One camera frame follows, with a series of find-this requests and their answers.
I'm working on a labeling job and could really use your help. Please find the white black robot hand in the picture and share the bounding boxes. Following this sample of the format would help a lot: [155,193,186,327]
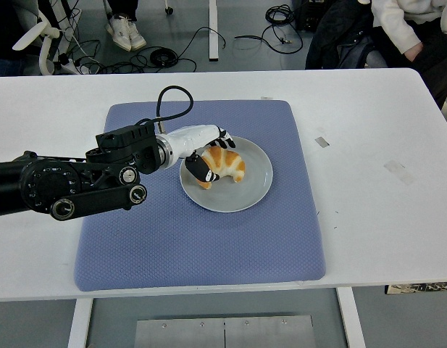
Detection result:
[167,124,237,183]

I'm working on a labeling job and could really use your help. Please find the orange white croissant bread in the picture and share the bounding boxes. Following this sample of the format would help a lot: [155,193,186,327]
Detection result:
[196,145,246,190]

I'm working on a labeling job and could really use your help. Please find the grey round plate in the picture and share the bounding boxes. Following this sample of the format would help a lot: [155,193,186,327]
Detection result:
[179,135,275,213]

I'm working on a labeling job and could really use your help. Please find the white floor beam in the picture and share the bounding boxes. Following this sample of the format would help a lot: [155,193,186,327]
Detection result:
[208,0,220,62]

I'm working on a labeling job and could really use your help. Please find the blue quilted mat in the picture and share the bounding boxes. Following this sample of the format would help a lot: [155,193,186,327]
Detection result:
[73,99,327,293]

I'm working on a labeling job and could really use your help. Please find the person's legs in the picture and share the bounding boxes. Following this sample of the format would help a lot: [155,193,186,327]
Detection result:
[102,0,139,21]

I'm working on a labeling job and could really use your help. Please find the black equipment box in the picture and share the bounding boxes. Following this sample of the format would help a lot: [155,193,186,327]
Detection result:
[293,0,327,32]

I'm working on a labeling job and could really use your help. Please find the black jacket on chair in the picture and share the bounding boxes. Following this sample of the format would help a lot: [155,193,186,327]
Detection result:
[304,0,390,70]

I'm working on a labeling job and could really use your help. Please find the white office chair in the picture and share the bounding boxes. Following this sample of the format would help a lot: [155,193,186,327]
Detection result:
[12,0,83,76]

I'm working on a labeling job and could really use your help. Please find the grey metal plate with screws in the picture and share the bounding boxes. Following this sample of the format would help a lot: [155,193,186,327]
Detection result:
[133,315,316,348]

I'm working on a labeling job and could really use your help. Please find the large clear tape patch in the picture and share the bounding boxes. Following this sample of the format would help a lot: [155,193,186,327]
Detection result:
[383,159,416,186]

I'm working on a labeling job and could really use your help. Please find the white table leg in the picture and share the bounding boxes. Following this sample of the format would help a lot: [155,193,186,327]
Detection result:
[335,286,367,348]
[66,297,95,348]

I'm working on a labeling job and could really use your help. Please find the seated person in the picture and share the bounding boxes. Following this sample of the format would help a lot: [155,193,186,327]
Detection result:
[364,0,447,112]

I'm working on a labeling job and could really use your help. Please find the patterned black white board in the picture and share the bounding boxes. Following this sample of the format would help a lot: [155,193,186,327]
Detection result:
[385,282,447,295]

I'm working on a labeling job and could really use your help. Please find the black coiled cable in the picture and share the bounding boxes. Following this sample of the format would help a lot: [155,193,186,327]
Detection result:
[149,46,180,69]

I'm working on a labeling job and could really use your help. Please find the long black floor cable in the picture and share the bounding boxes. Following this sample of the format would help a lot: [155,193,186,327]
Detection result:
[174,26,227,73]

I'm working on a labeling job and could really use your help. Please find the black looped cable bundle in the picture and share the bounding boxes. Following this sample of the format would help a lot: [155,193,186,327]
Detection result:
[233,3,304,55]

